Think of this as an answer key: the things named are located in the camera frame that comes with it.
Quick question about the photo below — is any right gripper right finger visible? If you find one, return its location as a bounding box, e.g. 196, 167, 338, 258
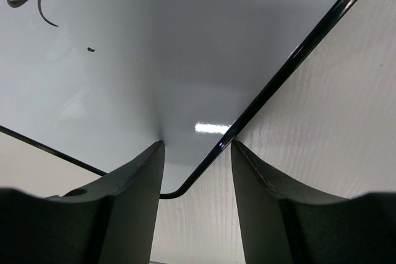
231, 141, 395, 263

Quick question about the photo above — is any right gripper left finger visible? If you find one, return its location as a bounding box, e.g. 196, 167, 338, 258
1, 141, 165, 263

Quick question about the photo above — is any white whiteboard black frame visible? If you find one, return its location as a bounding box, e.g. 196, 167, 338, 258
1, 0, 357, 199

